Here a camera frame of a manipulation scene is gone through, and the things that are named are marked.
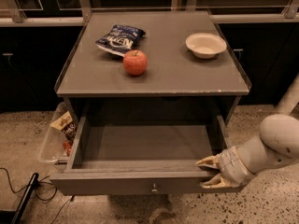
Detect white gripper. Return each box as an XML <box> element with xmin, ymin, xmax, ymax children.
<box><xmin>195</xmin><ymin>147</ymin><xmax>255</xmax><ymax>189</ymax></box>

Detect grey top drawer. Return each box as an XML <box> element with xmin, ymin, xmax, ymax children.
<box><xmin>50</xmin><ymin>114</ymin><xmax>247</xmax><ymax>197</ymax></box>

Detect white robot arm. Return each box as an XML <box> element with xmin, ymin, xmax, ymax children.
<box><xmin>196</xmin><ymin>75</ymin><xmax>299</xmax><ymax>189</ymax></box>

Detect grey drawer cabinet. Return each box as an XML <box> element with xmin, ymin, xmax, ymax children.
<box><xmin>54</xmin><ymin>10</ymin><xmax>252</xmax><ymax>133</ymax></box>

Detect white paper bowl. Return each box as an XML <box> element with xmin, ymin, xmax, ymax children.
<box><xmin>185</xmin><ymin>33</ymin><xmax>227</xmax><ymax>59</ymax></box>

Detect red apple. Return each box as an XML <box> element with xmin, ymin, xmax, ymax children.
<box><xmin>123</xmin><ymin>50</ymin><xmax>148</xmax><ymax>76</ymax></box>

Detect red green snack packs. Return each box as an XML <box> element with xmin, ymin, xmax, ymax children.
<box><xmin>63</xmin><ymin>140</ymin><xmax>73</xmax><ymax>156</ymax></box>

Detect tan snack packet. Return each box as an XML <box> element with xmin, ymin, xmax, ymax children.
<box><xmin>50</xmin><ymin>111</ymin><xmax>77</xmax><ymax>141</ymax></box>

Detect clear plastic snack bin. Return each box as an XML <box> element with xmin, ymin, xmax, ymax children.
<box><xmin>37</xmin><ymin>102</ymin><xmax>69</xmax><ymax>165</ymax></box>

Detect blue chip bag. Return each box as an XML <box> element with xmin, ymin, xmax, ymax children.
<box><xmin>95</xmin><ymin>24</ymin><xmax>146</xmax><ymax>57</ymax></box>

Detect black flat device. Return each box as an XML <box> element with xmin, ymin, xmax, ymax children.
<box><xmin>0</xmin><ymin>173</ymin><xmax>39</xmax><ymax>224</ymax></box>

